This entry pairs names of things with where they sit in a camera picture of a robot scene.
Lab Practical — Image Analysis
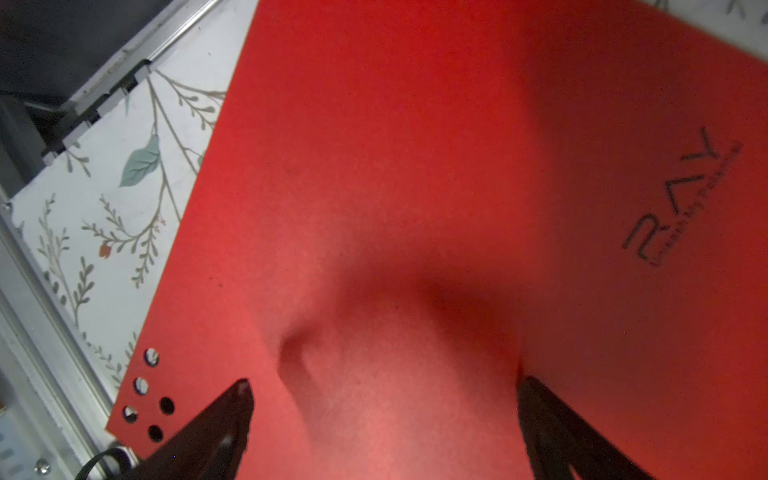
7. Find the red folder with black inside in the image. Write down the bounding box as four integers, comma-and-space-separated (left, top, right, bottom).
107, 1, 767, 479

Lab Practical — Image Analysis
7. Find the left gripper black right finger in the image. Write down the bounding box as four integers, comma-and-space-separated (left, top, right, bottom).
517, 376, 651, 480

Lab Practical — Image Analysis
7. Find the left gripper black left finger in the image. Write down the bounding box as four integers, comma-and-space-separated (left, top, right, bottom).
118, 379, 254, 480

